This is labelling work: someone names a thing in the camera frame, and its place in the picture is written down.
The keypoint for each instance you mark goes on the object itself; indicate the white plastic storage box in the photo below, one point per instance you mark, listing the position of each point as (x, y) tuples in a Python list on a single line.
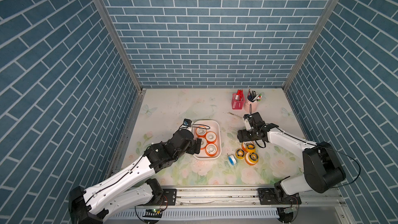
[(208, 131)]

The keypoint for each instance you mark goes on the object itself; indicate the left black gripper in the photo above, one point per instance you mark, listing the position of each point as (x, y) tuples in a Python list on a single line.
[(193, 150)]

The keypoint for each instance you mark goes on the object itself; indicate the pink bucket pen holder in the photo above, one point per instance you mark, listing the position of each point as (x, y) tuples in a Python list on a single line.
[(250, 106)]

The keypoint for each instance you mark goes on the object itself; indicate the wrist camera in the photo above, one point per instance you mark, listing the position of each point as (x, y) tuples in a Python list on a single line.
[(250, 120), (187, 124)]

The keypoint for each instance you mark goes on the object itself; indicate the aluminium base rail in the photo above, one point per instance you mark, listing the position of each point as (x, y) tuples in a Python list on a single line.
[(245, 196)]

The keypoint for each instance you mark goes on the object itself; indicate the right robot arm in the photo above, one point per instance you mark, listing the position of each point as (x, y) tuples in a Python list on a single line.
[(322, 169)]

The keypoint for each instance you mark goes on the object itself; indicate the yellow black tape roll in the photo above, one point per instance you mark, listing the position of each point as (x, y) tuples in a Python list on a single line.
[(248, 147), (240, 154)]

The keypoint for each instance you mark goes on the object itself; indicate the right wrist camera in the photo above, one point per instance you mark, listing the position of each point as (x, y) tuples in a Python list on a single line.
[(250, 120)]

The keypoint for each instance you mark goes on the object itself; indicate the orange sealing tape roll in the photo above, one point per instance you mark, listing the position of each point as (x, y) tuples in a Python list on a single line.
[(203, 143), (211, 149), (211, 137), (201, 131)]

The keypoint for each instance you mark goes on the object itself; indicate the red marker in mesh holder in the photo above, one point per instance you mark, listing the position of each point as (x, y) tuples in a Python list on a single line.
[(239, 94)]

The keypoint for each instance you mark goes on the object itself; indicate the pink mesh pen holder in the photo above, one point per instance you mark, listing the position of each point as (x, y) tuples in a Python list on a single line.
[(237, 102)]

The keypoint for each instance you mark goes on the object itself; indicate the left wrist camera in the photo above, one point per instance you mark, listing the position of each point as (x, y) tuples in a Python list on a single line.
[(187, 124)]

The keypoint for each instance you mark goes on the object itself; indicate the large yellow orange tape roll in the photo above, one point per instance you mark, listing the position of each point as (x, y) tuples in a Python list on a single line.
[(251, 158)]

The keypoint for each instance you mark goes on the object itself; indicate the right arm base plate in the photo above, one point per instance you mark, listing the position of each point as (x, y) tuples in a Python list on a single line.
[(272, 196)]

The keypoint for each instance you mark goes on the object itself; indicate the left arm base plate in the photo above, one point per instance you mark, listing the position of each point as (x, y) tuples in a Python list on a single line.
[(168, 197)]

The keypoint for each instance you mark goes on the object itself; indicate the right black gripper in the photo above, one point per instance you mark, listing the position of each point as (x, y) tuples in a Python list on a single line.
[(243, 134)]

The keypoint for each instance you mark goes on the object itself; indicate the small blue tape roll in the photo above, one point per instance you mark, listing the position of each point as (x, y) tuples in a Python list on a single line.
[(232, 160)]

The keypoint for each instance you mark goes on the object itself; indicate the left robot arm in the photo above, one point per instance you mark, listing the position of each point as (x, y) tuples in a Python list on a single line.
[(133, 185)]

